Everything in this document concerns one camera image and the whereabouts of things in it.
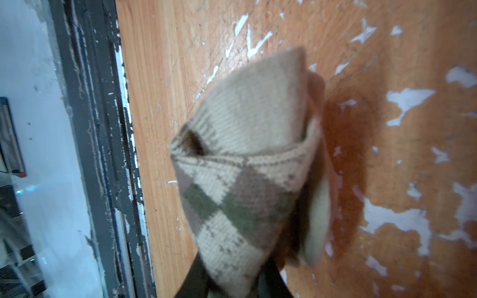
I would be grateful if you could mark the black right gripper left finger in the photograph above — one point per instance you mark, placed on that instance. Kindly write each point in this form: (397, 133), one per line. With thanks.
(197, 283)

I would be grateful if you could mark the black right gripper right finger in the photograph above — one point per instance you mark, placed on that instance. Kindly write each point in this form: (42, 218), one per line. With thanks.
(270, 282)

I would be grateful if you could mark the olive argyle patterned sock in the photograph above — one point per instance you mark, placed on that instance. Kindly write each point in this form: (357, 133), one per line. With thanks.
(253, 173)

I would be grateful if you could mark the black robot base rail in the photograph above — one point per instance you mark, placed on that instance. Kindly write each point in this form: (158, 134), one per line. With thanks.
(90, 48)

